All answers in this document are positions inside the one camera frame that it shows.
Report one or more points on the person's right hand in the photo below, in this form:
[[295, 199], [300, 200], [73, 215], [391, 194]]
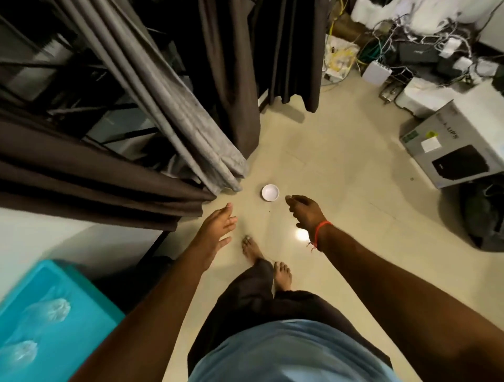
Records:
[[309, 215]]

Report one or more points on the person's left hand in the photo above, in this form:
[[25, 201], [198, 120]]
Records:
[[208, 240]]

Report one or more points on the person's left thumb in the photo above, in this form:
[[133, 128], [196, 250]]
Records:
[[224, 241]]

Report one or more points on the person's right thumb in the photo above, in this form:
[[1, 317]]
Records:
[[301, 224]]

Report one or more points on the person's right forearm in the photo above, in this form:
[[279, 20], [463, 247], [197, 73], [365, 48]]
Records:
[[401, 311]]

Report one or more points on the person's left forearm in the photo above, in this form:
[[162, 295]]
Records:
[[149, 326]]

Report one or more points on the person's left foot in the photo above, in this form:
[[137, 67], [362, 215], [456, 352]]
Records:
[[251, 248]]

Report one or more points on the person's foot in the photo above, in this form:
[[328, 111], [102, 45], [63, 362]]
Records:
[[282, 275], [251, 248]]

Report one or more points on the small white bowl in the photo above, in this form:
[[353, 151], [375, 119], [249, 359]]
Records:
[[270, 192]]

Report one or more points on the person's right foot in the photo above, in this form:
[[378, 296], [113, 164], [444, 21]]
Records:
[[282, 275]]

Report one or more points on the black trousers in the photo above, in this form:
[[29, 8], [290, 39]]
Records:
[[248, 303]]

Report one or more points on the light blue shirt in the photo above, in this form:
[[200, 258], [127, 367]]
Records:
[[291, 354]]

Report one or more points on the bundled dark brown curtain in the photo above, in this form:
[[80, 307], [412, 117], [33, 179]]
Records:
[[90, 177]]

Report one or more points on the grey curtain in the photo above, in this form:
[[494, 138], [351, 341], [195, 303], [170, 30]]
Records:
[[169, 98]]

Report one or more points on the small metal framed device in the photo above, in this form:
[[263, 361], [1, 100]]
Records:
[[390, 92]]

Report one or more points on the white square network box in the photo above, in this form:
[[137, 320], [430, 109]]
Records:
[[376, 73]]

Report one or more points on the yellow and white plastic bag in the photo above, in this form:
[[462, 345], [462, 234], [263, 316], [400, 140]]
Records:
[[339, 59]]

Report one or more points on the long dark brown curtain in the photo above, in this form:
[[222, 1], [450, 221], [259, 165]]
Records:
[[224, 71]]

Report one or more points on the short dark brown curtain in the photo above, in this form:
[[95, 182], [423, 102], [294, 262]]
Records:
[[293, 51]]

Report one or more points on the teal plastic container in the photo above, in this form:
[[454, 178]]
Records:
[[78, 338]]

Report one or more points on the white appliance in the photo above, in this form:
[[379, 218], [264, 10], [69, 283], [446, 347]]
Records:
[[421, 96]]

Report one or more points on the black bag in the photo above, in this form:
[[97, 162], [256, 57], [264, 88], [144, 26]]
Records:
[[482, 216]]

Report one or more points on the grey printed cardboard box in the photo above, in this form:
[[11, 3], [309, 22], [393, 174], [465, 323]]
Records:
[[460, 133]]

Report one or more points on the clear plastic bottle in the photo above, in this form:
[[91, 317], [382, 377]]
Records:
[[49, 313], [17, 354]]

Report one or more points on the black flat electronic device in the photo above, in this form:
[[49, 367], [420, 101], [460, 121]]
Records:
[[417, 53]]

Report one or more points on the white power adapter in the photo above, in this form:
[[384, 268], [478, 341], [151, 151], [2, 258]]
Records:
[[449, 47]]

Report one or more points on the dark metal rack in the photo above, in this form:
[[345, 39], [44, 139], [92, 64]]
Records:
[[59, 78]]

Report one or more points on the white cloth heap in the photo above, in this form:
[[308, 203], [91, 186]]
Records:
[[425, 11]]

